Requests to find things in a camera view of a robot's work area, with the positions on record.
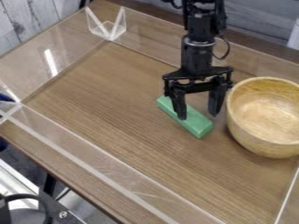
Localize clear acrylic tray walls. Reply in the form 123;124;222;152
0;2;299;224

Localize black table leg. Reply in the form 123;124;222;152
43;174;57;197

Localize blue object at edge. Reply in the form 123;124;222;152
0;93;15;102

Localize green rectangular block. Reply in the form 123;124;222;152
156;96;214;138

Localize black cable loop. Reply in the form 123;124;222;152
0;193;55;224

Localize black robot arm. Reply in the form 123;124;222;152
163;0;234;120

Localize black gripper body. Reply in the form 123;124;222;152
162;36;235;98

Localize brown wooden bowl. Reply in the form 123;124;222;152
227;77;299;158

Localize grey metal bracket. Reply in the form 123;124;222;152
49;201;87;224

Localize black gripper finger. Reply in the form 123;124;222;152
208;76;228;116
171;88;187;120

